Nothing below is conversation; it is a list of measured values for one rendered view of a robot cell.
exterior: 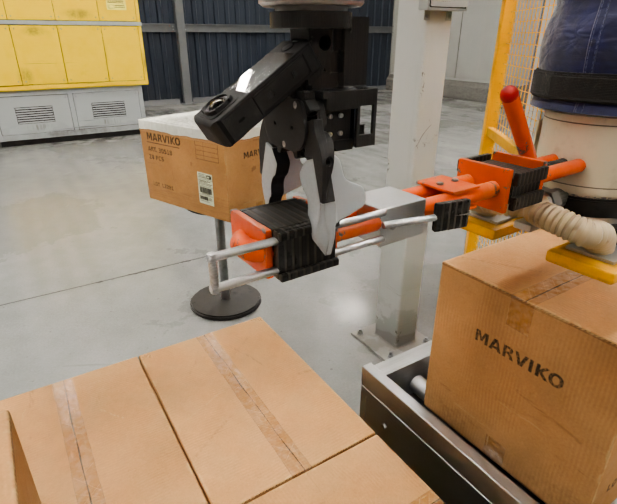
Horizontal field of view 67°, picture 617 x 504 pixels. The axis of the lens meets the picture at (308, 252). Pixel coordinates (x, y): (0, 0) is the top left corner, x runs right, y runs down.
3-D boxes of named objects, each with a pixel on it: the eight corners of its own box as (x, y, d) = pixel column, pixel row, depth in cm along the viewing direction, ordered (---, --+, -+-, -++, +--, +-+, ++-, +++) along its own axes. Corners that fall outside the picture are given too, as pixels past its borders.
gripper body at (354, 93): (376, 152, 45) (384, 12, 40) (301, 165, 41) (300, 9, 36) (329, 139, 51) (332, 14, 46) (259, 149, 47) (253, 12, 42)
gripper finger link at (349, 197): (383, 242, 45) (364, 146, 44) (333, 257, 42) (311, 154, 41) (363, 244, 47) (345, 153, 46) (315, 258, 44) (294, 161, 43)
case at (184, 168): (149, 197, 245) (137, 119, 229) (207, 180, 274) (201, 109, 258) (230, 223, 212) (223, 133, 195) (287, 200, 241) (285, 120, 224)
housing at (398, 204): (385, 218, 60) (388, 184, 58) (425, 235, 55) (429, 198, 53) (342, 230, 57) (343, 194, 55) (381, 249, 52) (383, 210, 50)
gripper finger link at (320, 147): (345, 199, 41) (324, 97, 40) (331, 202, 40) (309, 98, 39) (316, 205, 45) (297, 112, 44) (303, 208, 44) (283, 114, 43)
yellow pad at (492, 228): (550, 191, 103) (555, 169, 101) (597, 203, 96) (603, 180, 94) (446, 224, 86) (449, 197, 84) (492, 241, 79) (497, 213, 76)
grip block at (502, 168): (485, 187, 73) (491, 149, 70) (545, 204, 65) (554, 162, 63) (449, 196, 68) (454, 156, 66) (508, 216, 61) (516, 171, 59)
